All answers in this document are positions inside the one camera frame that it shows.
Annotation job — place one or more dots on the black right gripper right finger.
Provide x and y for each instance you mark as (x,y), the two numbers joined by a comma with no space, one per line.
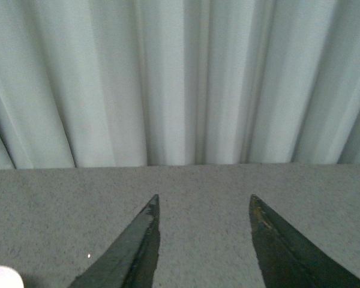
(287,258)

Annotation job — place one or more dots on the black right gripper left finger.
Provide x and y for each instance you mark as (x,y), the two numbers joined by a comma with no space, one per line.
(131,260)

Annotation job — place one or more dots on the light pink bowl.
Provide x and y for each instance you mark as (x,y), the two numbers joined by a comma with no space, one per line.
(10,278)

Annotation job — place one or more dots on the white curtain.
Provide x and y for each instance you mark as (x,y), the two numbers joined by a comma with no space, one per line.
(138,83)

